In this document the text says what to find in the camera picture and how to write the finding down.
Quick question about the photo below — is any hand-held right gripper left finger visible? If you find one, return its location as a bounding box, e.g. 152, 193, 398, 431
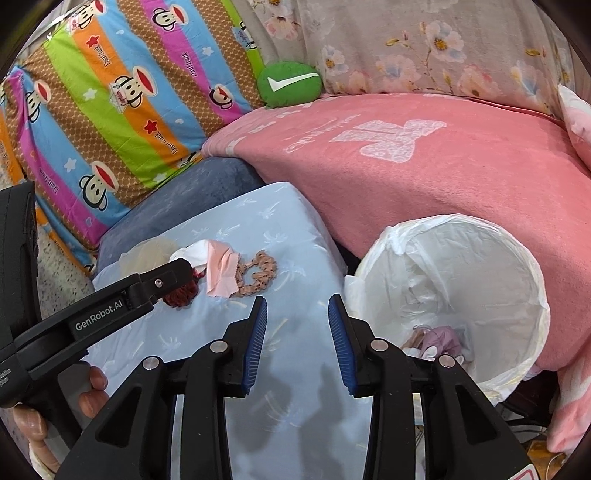
55, 295, 269, 480

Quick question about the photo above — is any white bag lined trash bin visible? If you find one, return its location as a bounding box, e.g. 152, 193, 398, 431
342, 213, 551, 407

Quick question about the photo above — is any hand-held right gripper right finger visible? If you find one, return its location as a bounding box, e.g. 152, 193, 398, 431
327, 293, 532, 480

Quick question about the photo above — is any pink brown scrunchie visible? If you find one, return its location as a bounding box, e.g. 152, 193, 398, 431
230, 249, 278, 297

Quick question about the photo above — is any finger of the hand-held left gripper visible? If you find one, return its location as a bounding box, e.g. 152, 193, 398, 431
14, 257, 194, 376

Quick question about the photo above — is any person's left hand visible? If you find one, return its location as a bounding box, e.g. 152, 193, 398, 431
11, 366, 110, 480

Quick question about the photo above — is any purple cloth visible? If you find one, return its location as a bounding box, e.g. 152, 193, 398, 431
418, 325, 465, 358

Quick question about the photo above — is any green check mark cushion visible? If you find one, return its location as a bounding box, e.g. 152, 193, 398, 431
257, 61, 323, 109

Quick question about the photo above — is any dark red scrunchie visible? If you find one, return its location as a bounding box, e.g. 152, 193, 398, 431
161, 272, 201, 309

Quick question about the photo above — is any striped monkey print pillow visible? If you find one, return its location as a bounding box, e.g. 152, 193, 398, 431
0, 0, 264, 278

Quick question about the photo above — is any white sock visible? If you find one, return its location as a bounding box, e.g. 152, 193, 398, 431
168, 240, 211, 271

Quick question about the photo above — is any beige mesh net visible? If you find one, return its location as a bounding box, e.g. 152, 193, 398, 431
119, 237, 178, 278

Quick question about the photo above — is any pink pillow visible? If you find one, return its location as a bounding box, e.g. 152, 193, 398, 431
558, 84, 591, 162

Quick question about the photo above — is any pink blanket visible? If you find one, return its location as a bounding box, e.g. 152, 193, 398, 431
202, 92, 591, 457

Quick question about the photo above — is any pink cloth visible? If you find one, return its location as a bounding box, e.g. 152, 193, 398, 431
205, 241, 241, 297

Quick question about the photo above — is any light blue palm print tablecloth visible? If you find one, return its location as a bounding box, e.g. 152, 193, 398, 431
85, 182, 384, 480

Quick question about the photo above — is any beige stocking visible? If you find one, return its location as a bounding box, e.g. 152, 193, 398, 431
402, 325, 432, 352

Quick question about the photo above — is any blue grey cushion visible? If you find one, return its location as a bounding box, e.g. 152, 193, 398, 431
97, 157, 266, 278

